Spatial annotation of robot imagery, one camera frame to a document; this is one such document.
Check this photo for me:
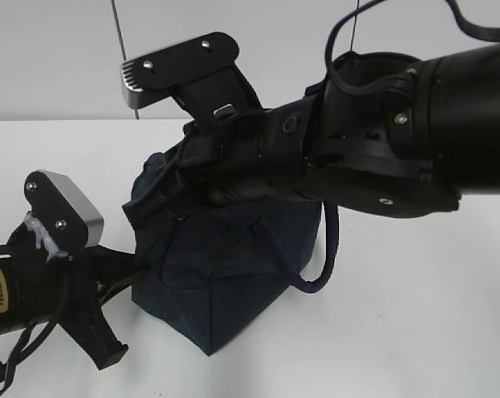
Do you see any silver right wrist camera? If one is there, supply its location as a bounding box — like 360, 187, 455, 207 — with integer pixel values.
120, 32, 263, 126

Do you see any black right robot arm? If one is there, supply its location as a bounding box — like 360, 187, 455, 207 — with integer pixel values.
122, 34, 500, 227

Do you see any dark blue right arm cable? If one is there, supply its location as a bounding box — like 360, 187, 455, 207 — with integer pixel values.
323, 0, 500, 100

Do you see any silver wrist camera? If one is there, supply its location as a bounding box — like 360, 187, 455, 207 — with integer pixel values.
120, 32, 263, 126
23, 170, 104, 260

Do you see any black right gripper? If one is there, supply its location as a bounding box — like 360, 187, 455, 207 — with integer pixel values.
122, 107, 315, 231

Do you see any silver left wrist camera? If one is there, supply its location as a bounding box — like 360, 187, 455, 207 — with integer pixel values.
23, 170, 104, 260

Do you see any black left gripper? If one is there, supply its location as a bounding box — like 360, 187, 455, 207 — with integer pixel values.
0, 224, 140, 370

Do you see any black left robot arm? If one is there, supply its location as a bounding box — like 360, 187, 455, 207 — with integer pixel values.
0, 225, 146, 370

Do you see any dark blue lunch bag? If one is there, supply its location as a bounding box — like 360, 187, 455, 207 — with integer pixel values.
129, 148, 340, 357

